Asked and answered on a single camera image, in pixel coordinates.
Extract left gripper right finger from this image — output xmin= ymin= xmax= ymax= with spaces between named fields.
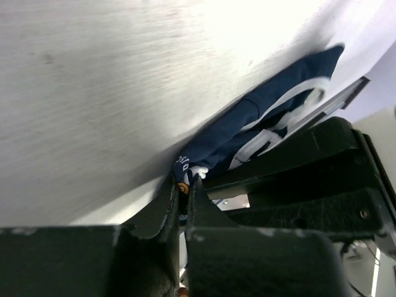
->
xmin=186 ymin=179 xmax=351 ymax=296

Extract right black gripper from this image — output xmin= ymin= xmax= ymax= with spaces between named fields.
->
xmin=204 ymin=117 xmax=395 ymax=257

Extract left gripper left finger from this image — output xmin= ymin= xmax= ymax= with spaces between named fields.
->
xmin=1 ymin=176 xmax=179 ymax=296

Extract navy blue underwear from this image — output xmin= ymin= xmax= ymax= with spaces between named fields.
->
xmin=173 ymin=45 xmax=346 ymax=217

